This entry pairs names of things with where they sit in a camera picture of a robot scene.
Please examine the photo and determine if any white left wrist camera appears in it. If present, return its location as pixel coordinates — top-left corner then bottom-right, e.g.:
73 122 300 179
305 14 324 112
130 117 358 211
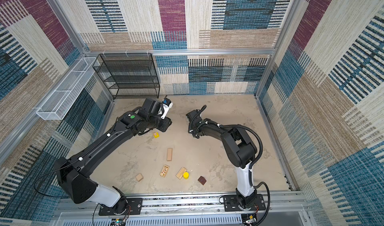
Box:
161 95 173 120

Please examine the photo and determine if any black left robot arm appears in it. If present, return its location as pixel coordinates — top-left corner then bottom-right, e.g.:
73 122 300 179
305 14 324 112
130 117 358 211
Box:
55 97 173 215

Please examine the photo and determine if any light wood block near cylinder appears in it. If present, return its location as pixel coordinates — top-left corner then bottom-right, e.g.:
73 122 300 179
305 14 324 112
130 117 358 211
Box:
176 167 187 180

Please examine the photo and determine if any plain wood block centre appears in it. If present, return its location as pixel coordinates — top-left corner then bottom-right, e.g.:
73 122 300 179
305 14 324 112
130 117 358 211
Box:
167 148 173 162

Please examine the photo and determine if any aluminium front rail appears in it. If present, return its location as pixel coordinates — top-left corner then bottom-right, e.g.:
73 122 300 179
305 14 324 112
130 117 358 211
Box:
50 190 317 226

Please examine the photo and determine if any small square wood block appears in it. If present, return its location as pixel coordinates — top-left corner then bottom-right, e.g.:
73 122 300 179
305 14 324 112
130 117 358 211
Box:
135 173 144 182

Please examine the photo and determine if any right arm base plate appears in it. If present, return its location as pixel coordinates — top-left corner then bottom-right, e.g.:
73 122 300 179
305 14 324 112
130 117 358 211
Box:
219 194 267 212

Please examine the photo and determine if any dark brown square block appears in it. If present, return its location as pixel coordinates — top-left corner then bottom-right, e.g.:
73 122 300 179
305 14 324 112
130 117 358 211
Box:
198 176 207 186

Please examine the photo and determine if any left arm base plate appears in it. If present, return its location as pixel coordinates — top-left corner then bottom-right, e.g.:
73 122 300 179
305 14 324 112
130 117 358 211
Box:
98 198 143 217

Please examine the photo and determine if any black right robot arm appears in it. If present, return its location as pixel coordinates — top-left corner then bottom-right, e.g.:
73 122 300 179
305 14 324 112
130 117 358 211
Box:
186 107 263 210

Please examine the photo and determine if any black wire shelf rack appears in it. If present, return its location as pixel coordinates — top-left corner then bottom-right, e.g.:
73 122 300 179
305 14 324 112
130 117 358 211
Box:
93 53 160 99

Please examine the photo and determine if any white wire mesh basket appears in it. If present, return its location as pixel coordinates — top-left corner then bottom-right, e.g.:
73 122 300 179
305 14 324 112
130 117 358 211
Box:
37 57 96 121

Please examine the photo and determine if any patterned wood block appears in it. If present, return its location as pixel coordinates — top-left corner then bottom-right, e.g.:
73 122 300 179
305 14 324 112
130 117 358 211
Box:
160 165 170 178

